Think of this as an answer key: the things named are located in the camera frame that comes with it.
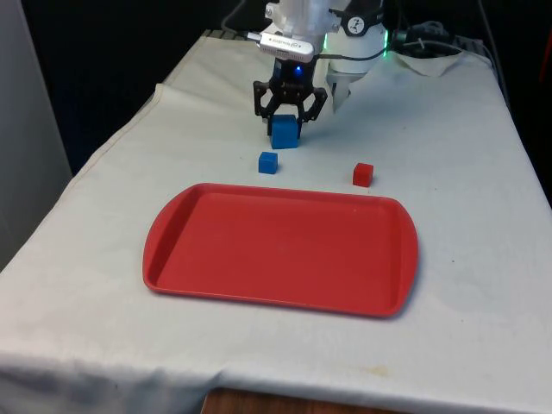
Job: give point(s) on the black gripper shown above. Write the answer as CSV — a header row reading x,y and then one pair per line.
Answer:
x,y
294,84

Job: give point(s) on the large blue block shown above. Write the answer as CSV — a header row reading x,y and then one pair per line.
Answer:
x,y
284,133

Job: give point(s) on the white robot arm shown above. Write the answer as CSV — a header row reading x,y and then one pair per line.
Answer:
x,y
354,48

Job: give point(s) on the red plastic tray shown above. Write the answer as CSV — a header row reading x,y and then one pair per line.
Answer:
x,y
280,250

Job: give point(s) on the small blue cube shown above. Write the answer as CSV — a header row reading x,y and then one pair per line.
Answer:
x,y
267,163

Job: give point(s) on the small red cube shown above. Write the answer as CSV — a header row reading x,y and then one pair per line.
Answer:
x,y
362,174

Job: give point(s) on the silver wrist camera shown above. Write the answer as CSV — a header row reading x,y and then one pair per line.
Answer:
x,y
284,45

